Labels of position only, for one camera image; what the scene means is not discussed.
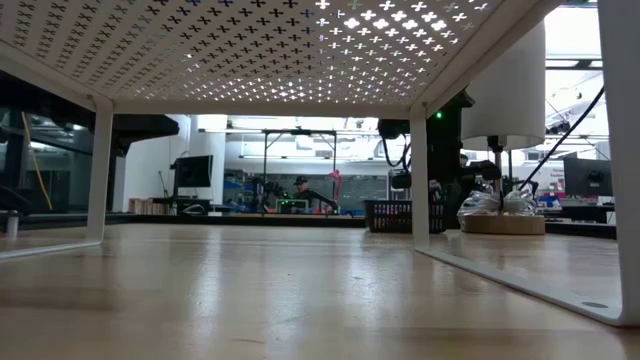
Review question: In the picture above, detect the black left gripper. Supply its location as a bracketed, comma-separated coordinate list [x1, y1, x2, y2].
[0, 69, 181, 157]

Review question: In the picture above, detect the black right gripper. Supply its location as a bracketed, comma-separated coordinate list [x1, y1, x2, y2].
[390, 104, 503, 231]

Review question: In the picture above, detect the black computer monitor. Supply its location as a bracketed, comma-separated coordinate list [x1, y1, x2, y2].
[171, 154, 215, 216]

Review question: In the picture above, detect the black plastic basket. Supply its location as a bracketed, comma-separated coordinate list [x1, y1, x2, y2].
[363, 199, 454, 235]

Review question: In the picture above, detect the wooden blocks stack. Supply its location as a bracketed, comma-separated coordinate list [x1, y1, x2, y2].
[127, 197, 174, 216]

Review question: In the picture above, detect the pink background object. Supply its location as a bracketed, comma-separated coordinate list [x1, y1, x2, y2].
[327, 169, 345, 211]

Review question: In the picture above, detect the white perforated metal shelf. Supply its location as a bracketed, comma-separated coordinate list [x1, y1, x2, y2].
[0, 0, 640, 329]

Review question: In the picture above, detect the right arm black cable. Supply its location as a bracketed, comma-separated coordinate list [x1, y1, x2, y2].
[381, 135, 413, 170]

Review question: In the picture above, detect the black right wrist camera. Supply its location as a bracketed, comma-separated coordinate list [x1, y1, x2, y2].
[376, 118, 412, 142]

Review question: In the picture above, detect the black aluminium table frame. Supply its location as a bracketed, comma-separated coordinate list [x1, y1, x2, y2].
[0, 203, 617, 240]

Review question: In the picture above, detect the yellow hanging cord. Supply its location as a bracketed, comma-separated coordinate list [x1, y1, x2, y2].
[22, 112, 54, 211]

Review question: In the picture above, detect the thin black cable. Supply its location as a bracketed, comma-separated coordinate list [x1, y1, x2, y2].
[519, 87, 606, 192]

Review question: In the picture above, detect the black background metal frame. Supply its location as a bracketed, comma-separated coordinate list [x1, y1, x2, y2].
[261, 128, 339, 197]

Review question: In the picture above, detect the grey metal post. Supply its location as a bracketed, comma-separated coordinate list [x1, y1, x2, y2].
[3, 209, 21, 237]

